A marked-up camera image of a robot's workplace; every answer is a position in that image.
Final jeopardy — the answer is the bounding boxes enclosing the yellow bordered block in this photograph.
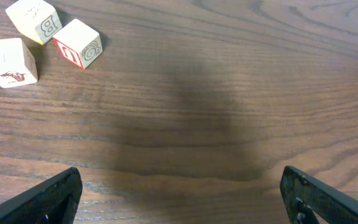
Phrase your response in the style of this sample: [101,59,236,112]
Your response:
[5,0,63,45]

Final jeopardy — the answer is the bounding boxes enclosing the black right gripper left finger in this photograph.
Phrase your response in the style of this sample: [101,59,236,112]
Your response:
[0,167,83,224]

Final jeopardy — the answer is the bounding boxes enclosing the yellow white block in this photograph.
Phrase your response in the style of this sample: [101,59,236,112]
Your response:
[0,38,38,88]

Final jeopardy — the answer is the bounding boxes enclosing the red bordered block rear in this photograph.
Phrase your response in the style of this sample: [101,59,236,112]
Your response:
[53,19,103,70]

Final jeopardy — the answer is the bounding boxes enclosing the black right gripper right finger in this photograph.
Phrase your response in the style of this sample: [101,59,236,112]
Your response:
[280,166,358,223]

